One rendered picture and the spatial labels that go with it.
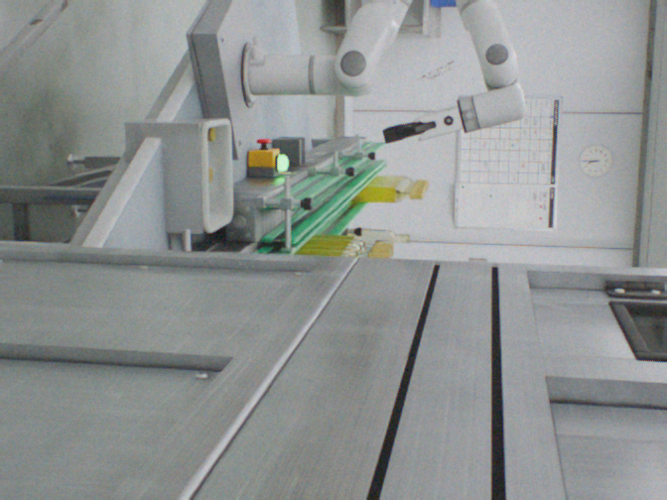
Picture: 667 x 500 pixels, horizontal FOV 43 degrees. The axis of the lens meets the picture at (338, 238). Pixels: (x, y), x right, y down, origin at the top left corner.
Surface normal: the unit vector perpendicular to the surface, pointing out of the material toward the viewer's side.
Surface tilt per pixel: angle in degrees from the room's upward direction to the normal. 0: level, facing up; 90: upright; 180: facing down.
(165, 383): 90
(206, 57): 90
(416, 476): 90
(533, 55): 90
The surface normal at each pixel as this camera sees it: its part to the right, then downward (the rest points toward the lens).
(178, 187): -0.18, 0.19
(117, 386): 0.00, -0.98
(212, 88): -0.15, 0.64
